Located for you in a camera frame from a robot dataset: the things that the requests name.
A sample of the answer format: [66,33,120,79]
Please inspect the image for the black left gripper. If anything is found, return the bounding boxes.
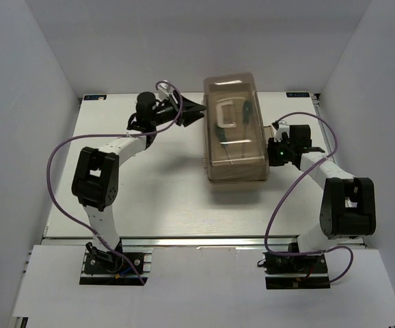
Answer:
[150,90,205,128]

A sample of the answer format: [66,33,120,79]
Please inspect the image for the beige plastic toolbox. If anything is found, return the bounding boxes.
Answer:
[203,72,269,193]

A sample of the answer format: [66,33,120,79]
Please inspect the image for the short green-handled screwdriver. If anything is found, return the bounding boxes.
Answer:
[215,124,233,164]

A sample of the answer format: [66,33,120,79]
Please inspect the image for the long green-handled screwdriver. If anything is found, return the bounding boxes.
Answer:
[243,100,252,139]

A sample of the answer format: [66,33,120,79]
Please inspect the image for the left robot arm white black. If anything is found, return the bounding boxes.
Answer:
[71,92,206,273]

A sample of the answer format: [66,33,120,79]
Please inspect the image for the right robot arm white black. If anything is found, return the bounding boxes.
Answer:
[267,122,377,273]

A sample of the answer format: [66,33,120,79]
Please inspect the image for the blue label sticker right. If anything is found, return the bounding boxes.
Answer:
[286,92,310,98]

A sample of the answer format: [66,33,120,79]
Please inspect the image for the blue label sticker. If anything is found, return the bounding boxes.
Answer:
[286,92,310,98]
[83,94,107,101]

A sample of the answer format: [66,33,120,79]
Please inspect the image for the blue label sticker left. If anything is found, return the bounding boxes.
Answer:
[83,94,107,101]

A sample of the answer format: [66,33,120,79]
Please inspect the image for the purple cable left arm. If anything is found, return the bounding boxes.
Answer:
[46,80,185,286]

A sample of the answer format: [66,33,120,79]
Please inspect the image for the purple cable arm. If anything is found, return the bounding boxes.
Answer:
[46,80,185,286]
[264,113,354,283]

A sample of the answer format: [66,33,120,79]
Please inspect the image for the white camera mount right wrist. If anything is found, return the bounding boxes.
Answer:
[272,120,290,142]

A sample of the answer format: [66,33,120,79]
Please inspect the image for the white camera mount wrist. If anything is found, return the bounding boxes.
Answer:
[272,120,290,142]
[156,80,175,100]

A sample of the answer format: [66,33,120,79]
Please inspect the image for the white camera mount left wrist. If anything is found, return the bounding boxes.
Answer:
[156,80,175,100]

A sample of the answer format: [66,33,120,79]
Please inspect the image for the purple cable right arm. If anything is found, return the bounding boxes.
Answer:
[264,113,354,283]

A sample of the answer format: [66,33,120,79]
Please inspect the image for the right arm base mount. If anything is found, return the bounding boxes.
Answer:
[257,252,331,290]

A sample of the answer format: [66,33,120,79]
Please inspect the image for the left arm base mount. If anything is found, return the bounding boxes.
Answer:
[79,251,152,286]

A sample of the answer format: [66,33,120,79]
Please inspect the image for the aluminium rail table front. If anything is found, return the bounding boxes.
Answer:
[42,234,366,250]

